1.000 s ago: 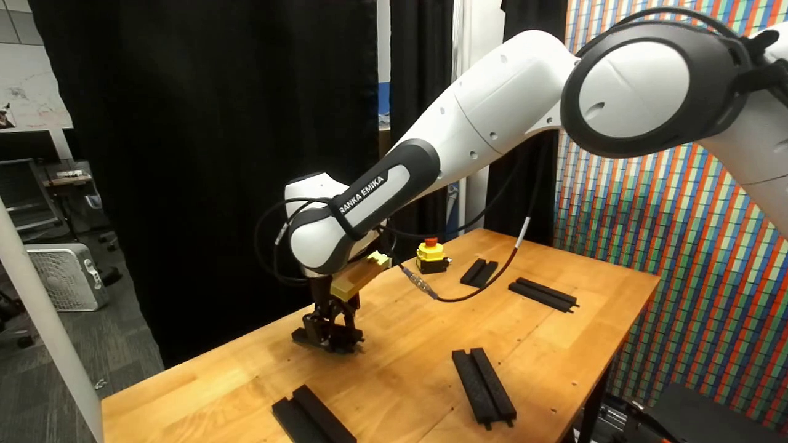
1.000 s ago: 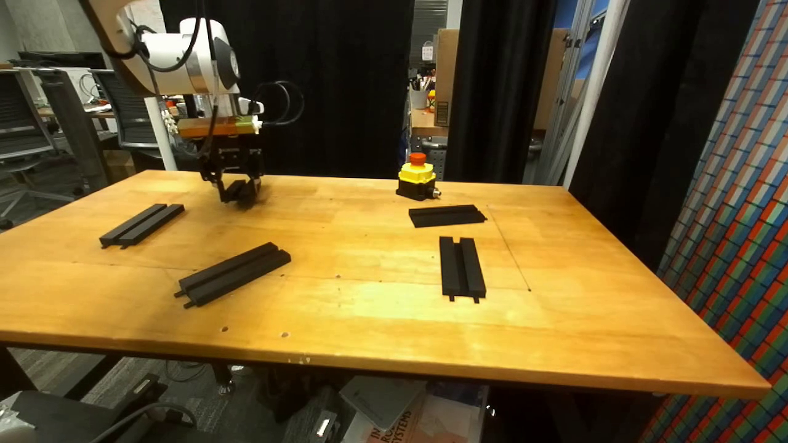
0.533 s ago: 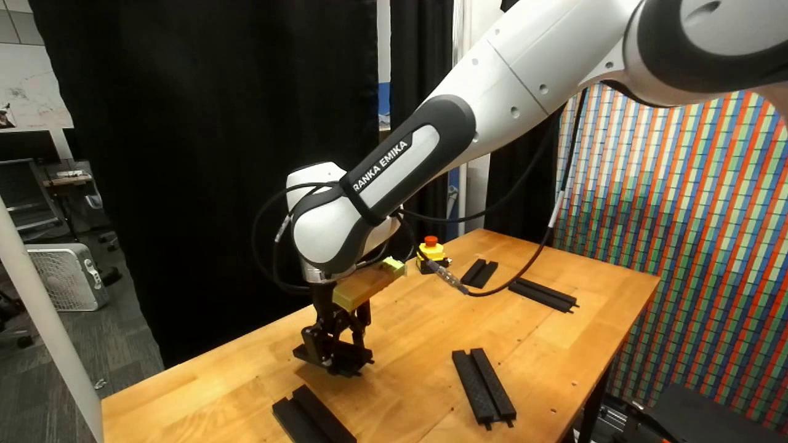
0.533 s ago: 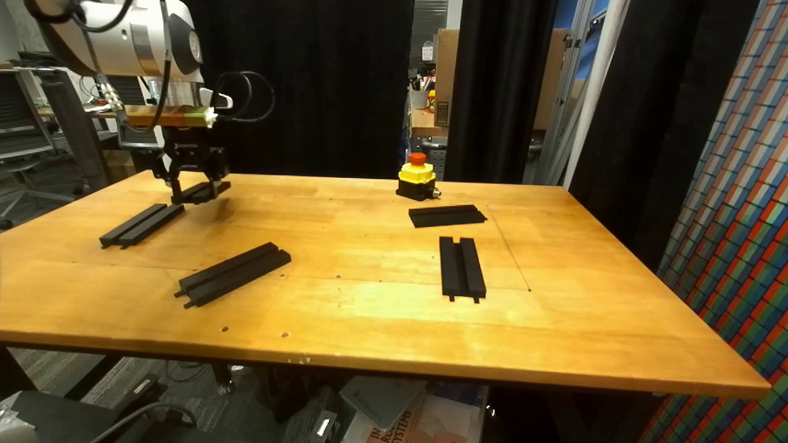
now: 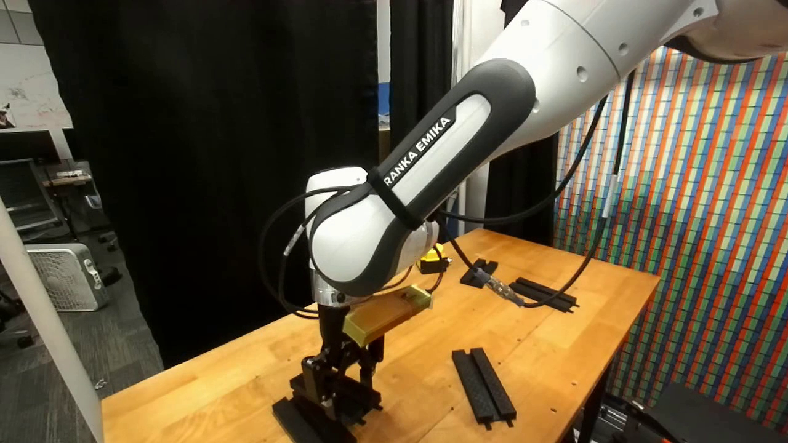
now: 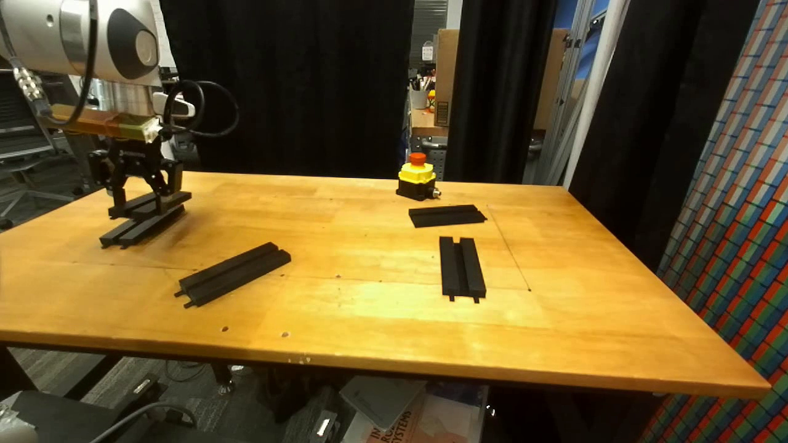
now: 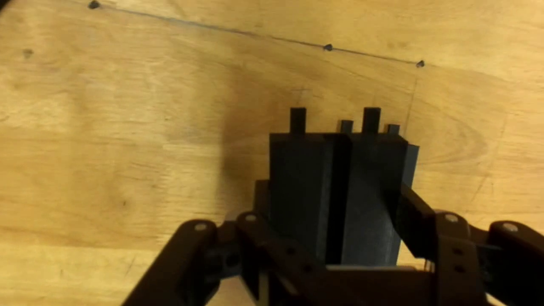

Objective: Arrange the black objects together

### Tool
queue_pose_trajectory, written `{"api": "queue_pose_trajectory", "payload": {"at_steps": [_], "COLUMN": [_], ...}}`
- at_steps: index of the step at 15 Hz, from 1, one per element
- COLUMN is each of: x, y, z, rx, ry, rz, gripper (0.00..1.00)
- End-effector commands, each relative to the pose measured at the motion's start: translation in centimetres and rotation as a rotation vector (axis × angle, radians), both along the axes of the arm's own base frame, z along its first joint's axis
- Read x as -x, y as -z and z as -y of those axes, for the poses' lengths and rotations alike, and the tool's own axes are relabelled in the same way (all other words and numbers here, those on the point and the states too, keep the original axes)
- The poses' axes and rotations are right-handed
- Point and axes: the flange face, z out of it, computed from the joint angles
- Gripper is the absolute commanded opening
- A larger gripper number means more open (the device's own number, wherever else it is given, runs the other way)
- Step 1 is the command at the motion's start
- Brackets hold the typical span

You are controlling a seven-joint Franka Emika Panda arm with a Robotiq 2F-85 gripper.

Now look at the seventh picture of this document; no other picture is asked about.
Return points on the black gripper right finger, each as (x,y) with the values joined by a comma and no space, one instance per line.
(486,265)

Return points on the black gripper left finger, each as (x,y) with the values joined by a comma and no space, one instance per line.
(187,265)

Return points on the black grooved track piece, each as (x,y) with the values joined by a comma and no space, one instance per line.
(411,163)
(306,187)

